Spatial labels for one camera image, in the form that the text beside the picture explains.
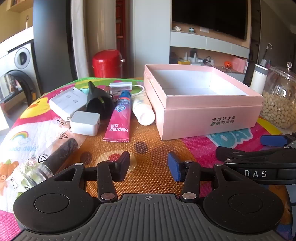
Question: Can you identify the black television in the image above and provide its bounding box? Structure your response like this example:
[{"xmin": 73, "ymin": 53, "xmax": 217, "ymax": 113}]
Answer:
[{"xmin": 171, "ymin": 0, "xmax": 249, "ymax": 40}]

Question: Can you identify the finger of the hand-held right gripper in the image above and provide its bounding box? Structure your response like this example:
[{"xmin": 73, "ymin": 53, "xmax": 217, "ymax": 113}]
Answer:
[
  {"xmin": 216, "ymin": 146, "xmax": 253, "ymax": 163},
  {"xmin": 260, "ymin": 133, "xmax": 296, "ymax": 147}
]

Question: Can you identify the pink cardboard box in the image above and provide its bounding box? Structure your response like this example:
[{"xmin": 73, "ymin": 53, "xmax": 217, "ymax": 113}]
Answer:
[{"xmin": 143, "ymin": 64, "xmax": 265, "ymax": 141}]

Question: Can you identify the white adapter with cable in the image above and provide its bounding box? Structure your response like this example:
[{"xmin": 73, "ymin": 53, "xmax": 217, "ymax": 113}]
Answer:
[{"xmin": 108, "ymin": 81, "xmax": 146, "ymax": 99}]

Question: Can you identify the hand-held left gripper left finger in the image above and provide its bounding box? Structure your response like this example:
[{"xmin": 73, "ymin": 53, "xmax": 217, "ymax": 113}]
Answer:
[{"xmin": 54, "ymin": 151, "xmax": 130, "ymax": 203}]

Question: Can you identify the clear bag with black item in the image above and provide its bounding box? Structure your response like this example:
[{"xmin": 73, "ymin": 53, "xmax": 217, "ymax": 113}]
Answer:
[{"xmin": 20, "ymin": 116, "xmax": 79, "ymax": 187}]

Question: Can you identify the glass jar of nuts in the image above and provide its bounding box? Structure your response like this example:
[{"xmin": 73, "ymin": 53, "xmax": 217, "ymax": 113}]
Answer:
[{"xmin": 260, "ymin": 62, "xmax": 296, "ymax": 129}]

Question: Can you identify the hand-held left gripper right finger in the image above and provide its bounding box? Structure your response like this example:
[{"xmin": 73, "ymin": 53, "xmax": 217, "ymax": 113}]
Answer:
[{"xmin": 168, "ymin": 152, "xmax": 234, "ymax": 201}]

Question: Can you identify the white thermos cup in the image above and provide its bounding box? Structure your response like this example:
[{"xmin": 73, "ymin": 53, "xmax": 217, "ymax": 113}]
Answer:
[{"xmin": 250, "ymin": 64, "xmax": 269, "ymax": 95}]

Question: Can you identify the white plastic bottle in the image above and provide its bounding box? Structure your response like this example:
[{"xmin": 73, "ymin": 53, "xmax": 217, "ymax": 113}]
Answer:
[{"xmin": 132, "ymin": 94, "xmax": 156, "ymax": 126}]

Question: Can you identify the red round bin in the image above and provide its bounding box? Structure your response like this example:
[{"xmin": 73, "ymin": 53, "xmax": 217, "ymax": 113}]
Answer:
[{"xmin": 92, "ymin": 50, "xmax": 125, "ymax": 79}]

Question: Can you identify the pink paper bag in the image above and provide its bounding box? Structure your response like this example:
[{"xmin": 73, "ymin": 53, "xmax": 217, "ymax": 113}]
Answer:
[{"xmin": 231, "ymin": 57, "xmax": 248, "ymax": 74}]

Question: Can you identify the pink toothpaste tube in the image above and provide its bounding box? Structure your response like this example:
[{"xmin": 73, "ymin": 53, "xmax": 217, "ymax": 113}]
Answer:
[{"xmin": 103, "ymin": 91, "xmax": 132, "ymax": 142}]

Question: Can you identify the small white charger cube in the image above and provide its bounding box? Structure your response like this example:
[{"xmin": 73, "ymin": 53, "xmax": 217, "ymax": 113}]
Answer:
[{"xmin": 69, "ymin": 111, "xmax": 100, "ymax": 136}]

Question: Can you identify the large white power adapter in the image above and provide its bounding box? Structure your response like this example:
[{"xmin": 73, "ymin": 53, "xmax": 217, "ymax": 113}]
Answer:
[{"xmin": 49, "ymin": 87, "xmax": 88, "ymax": 119}]

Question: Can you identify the colourful cartoon play mat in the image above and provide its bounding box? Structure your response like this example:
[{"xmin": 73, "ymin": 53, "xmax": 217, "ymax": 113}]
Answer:
[{"xmin": 0, "ymin": 76, "xmax": 296, "ymax": 234}]

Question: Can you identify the white television cabinet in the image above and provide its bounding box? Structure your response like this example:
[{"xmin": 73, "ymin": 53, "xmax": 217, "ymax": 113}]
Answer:
[{"xmin": 169, "ymin": 30, "xmax": 252, "ymax": 73}]

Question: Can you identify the white router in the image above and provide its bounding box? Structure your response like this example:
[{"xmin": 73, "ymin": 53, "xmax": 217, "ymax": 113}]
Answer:
[{"xmin": 184, "ymin": 52, "xmax": 200, "ymax": 63}]

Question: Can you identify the silver washing machine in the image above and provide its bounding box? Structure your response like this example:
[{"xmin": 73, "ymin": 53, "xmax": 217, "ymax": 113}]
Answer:
[{"xmin": 0, "ymin": 27, "xmax": 40, "ymax": 106}]

